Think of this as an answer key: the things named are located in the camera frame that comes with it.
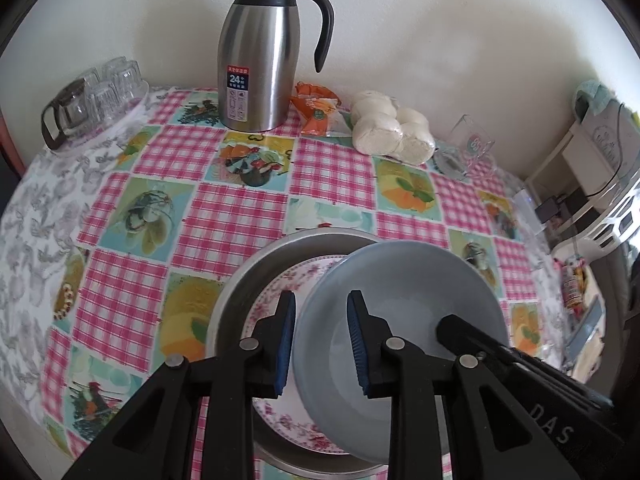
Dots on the teal cloth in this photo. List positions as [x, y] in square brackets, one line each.
[597, 95]

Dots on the beige bag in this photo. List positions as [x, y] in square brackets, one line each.
[592, 360]

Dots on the pink checked tablecloth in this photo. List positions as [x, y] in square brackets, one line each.
[225, 210]

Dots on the stainless steel thermos jug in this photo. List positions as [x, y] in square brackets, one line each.
[255, 50]

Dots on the black charger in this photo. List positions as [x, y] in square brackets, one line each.
[550, 208]

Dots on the stainless steel basin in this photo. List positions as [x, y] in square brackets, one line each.
[240, 285]

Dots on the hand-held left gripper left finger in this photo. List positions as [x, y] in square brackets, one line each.
[285, 345]

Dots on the white power strip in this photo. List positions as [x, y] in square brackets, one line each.
[525, 205]

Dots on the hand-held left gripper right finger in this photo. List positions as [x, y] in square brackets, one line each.
[357, 345]

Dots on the round floral plate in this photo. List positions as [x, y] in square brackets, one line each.
[280, 420]

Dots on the clear glass tray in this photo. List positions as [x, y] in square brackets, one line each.
[116, 127]

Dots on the reddish brown chair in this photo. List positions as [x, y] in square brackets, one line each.
[6, 145]

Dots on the large light blue bowl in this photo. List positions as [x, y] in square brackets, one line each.
[415, 285]

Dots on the bag of white steamed buns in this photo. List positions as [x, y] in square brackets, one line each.
[380, 135]

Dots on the white wooden shelf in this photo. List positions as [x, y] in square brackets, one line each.
[550, 170]

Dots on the clear glass cup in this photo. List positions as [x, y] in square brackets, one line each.
[91, 82]
[125, 80]
[107, 104]

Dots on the grey paper bag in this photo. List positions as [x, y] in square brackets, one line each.
[605, 145]

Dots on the orange snack packet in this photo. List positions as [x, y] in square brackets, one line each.
[320, 115]

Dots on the clear glass mug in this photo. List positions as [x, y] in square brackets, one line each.
[465, 150]

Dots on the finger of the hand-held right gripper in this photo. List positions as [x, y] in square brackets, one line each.
[470, 337]

